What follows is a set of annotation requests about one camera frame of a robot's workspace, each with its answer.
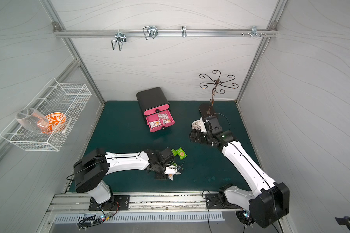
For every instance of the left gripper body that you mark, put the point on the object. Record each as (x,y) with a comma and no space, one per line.
(167,155)

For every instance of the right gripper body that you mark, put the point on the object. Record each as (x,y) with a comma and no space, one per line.
(197,136)

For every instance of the white cookie packet bottom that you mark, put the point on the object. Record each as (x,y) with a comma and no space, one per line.
(172,171)

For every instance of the green cookie packet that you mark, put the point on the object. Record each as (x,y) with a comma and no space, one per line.
(174,152)
(181,153)

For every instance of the pink drawer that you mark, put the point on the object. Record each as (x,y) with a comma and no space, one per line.
(163,126)
(156,110)

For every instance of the pink top drawer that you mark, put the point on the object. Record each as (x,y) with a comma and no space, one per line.
(156,110)

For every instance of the black pink drawer cabinet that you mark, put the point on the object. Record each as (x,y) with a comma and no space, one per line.
(151,98)

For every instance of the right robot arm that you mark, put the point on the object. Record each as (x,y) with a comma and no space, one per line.
(267,201)

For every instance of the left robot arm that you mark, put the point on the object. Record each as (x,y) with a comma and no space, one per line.
(90,171)

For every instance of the black metal jewelry stand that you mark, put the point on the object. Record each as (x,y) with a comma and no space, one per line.
(217,86)

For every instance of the metal hook small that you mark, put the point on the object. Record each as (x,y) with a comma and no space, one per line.
(183,32)

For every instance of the metal hook right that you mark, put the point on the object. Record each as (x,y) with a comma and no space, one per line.
(254,33)

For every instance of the orange patterned bowl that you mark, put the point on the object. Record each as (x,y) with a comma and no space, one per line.
(57,123)

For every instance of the metal hook middle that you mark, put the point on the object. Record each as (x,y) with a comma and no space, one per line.
(150,32)

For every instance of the metal double hook left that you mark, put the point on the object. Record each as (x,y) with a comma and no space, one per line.
(119,41)

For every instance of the clear glass cup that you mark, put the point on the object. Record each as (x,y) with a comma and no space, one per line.
(32,120)

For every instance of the white strainer orange handle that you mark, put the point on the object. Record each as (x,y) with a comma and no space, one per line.
(197,125)

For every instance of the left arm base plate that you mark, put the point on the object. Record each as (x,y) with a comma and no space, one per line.
(117,202)

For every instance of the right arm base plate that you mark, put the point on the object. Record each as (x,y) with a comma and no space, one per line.
(216,201)

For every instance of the metal rail bar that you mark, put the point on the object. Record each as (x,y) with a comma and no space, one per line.
(162,33)

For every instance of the white wire basket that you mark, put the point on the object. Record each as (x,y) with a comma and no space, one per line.
(67,98)

